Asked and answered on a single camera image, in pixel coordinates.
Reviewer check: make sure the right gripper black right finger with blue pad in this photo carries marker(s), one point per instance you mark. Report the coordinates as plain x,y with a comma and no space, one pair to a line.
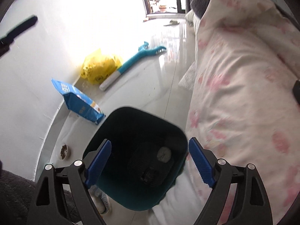
240,187

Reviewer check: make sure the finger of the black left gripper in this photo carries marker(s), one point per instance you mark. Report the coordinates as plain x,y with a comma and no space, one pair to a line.
7,40

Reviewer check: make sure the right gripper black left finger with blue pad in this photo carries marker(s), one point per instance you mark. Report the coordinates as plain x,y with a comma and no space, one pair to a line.
48,205

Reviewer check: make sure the white sock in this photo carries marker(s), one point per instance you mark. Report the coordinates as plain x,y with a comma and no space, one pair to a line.
164,154

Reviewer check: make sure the dark green trash bin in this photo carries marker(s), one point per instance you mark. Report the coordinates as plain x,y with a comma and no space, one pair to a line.
132,175

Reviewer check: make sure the grey fluffy slipper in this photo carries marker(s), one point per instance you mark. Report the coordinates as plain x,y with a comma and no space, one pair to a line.
100,199

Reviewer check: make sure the small pet food bowl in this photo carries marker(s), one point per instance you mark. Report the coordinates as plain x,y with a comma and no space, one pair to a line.
65,152

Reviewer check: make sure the yellow plastic bag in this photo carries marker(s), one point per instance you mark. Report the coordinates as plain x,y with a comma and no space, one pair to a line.
97,67

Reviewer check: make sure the blue pet food bag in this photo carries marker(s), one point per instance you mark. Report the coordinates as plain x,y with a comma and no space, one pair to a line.
78,102

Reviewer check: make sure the pink patterned white duvet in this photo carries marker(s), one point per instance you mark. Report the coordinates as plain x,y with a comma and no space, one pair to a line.
242,107

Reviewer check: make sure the teal dinosaur grabber toy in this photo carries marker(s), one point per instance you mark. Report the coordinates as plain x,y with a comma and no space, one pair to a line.
143,51

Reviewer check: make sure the beige slipper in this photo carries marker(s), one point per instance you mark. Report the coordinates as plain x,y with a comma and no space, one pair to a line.
172,23

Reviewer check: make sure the dark grey blanket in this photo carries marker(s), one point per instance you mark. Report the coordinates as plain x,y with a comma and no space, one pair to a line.
199,7

